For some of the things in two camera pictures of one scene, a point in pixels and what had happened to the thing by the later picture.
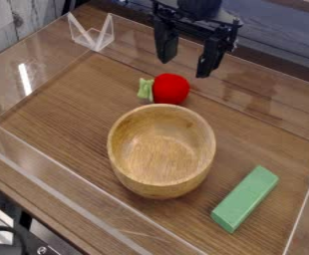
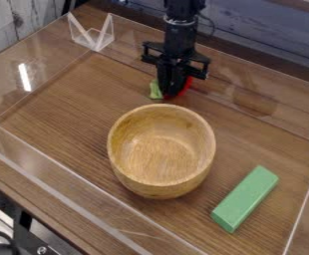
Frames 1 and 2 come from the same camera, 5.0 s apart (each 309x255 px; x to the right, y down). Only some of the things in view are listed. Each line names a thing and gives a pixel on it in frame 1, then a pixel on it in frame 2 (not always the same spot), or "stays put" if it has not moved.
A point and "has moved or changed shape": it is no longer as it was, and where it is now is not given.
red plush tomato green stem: x=167 y=89 has moved or changed shape
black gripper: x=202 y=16 -> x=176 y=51
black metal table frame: x=34 y=244 stays put
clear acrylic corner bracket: x=92 y=38 stays put
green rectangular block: x=243 y=197 stays put
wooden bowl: x=159 y=146 stays put
